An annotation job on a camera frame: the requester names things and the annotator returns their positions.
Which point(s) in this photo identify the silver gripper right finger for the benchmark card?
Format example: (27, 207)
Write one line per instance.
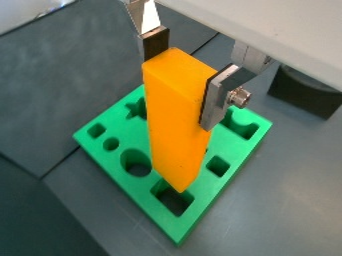
(225, 89)

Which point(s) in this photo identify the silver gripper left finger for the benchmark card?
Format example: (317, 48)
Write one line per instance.
(153, 35)

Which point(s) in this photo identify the orange rectangular block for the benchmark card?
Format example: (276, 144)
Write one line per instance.
(174, 78)

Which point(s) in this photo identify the green foam shape board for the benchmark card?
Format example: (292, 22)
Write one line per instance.
(116, 140)

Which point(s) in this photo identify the black curved arch block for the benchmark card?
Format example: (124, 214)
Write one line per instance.
(305, 92)

